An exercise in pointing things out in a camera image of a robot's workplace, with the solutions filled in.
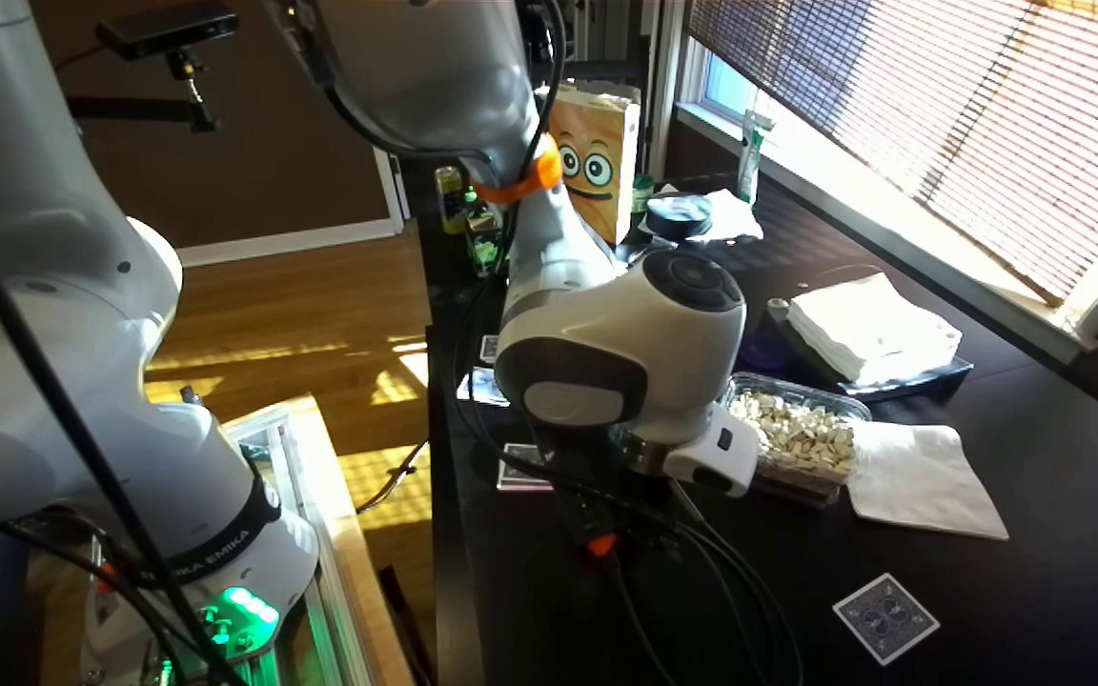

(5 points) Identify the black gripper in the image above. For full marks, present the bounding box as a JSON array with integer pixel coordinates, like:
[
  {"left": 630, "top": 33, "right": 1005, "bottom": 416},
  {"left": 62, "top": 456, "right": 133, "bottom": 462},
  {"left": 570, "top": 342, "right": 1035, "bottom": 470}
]
[{"left": 534, "top": 436, "right": 659, "bottom": 566}]

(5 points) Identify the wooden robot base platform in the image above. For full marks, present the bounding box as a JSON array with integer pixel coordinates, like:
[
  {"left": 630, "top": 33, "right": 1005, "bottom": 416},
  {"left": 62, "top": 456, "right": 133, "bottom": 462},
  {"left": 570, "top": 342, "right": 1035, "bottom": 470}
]
[{"left": 209, "top": 392, "right": 420, "bottom": 686}]

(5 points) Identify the clear plastic snack container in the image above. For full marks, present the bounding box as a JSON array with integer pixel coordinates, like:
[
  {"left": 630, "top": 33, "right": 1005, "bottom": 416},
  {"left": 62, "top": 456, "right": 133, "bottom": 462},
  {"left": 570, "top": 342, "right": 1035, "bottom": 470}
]
[{"left": 725, "top": 373, "right": 879, "bottom": 510}]

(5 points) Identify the green capped bottle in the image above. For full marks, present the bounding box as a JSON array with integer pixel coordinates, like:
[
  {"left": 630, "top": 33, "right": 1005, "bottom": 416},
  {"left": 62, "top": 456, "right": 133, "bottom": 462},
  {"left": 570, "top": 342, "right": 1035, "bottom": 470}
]
[{"left": 466, "top": 225, "right": 506, "bottom": 281}]

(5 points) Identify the small round jar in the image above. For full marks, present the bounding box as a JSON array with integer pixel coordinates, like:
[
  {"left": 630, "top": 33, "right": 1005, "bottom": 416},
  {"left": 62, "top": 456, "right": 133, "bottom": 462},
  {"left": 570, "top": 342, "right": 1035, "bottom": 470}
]
[{"left": 641, "top": 190, "right": 719, "bottom": 248}]

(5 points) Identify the stack of white napkins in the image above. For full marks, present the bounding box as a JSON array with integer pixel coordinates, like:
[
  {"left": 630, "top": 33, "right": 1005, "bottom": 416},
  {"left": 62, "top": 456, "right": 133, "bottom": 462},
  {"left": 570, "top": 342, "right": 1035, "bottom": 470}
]
[{"left": 783, "top": 272, "right": 970, "bottom": 392}]

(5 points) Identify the plain white flat napkin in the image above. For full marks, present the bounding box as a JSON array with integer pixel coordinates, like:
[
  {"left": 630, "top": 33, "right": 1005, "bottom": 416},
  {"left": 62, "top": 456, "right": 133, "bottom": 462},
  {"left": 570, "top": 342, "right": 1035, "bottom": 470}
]
[{"left": 844, "top": 418, "right": 1016, "bottom": 544}]

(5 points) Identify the cardboard box with cartoon face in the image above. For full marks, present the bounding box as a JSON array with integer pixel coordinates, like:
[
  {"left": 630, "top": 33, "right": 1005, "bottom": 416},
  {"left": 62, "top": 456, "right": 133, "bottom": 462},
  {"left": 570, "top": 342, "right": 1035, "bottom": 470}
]
[{"left": 546, "top": 83, "right": 644, "bottom": 248}]

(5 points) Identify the white spray bottle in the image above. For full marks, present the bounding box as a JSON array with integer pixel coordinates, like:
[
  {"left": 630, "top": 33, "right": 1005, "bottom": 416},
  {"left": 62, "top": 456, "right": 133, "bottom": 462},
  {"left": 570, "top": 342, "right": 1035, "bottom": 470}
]
[{"left": 738, "top": 106, "right": 780, "bottom": 207}]

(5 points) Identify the window blind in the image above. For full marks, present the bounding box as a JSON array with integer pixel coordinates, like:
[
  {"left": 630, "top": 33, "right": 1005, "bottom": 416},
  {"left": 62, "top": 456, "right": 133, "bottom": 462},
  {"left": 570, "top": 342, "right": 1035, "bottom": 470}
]
[{"left": 683, "top": 0, "right": 1098, "bottom": 310}]

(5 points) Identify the thin black camera cable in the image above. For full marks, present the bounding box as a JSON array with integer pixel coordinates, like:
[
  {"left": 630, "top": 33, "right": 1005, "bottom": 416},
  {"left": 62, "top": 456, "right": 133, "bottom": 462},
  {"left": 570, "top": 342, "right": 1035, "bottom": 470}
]
[{"left": 574, "top": 474, "right": 808, "bottom": 686}]

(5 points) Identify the orange cable strap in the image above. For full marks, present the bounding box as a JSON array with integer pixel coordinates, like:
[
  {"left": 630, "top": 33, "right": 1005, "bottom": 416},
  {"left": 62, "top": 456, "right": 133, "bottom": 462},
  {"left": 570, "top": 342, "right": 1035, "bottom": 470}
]
[{"left": 476, "top": 129, "right": 570, "bottom": 210}]

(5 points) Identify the long black robot cable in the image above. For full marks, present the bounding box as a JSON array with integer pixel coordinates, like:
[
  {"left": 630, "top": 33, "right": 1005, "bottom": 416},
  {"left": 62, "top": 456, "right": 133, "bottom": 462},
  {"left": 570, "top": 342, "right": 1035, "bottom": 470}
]
[{"left": 0, "top": 207, "right": 248, "bottom": 686}]

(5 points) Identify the black camera on stand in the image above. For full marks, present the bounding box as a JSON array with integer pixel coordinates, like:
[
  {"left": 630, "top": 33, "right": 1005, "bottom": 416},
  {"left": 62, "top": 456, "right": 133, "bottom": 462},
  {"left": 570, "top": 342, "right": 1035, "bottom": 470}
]
[{"left": 64, "top": 4, "right": 245, "bottom": 138}]

